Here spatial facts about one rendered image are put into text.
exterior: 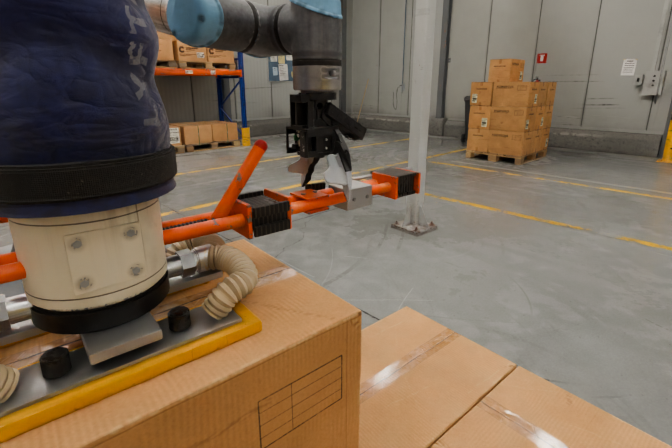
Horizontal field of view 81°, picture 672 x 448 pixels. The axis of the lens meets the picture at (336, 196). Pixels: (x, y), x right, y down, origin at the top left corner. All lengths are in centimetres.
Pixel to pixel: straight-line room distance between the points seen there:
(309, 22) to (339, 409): 64
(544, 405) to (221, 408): 83
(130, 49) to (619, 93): 940
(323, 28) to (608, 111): 911
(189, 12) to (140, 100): 24
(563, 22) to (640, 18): 130
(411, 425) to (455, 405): 13
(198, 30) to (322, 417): 64
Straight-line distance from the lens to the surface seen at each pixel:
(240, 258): 63
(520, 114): 727
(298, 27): 74
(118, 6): 52
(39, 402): 57
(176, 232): 63
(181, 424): 56
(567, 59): 990
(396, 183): 86
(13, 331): 66
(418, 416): 107
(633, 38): 967
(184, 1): 73
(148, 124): 53
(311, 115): 74
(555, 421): 116
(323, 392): 68
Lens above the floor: 129
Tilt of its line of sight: 16 degrees down
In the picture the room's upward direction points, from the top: straight up
